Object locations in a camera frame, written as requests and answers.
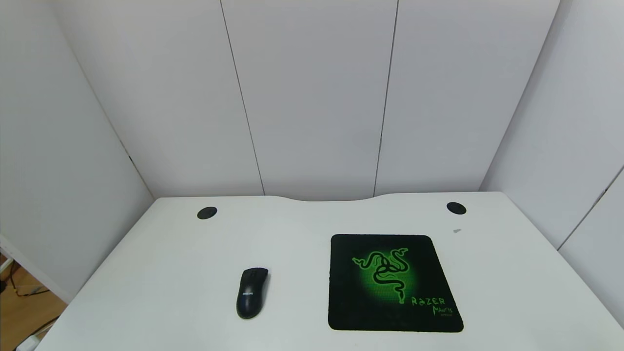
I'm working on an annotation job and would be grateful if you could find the black computer mouse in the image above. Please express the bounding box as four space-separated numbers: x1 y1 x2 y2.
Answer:
236 267 270 320

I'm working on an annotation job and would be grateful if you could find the black green mouse pad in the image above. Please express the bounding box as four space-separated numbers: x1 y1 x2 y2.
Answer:
328 234 464 333

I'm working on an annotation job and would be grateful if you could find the black floor cable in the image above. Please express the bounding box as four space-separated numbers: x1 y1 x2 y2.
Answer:
0 276 50 298

